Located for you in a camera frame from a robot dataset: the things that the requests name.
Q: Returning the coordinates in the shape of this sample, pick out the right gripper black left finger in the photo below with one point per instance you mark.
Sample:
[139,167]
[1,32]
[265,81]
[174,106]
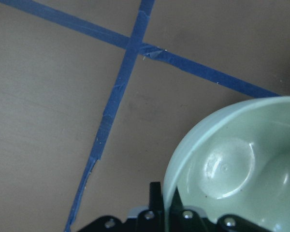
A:
[155,197]

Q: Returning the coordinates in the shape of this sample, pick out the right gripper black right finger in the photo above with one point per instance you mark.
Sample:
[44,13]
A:
[176,205]

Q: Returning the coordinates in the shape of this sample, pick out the green bowl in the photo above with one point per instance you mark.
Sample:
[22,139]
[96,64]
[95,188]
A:
[236,161]

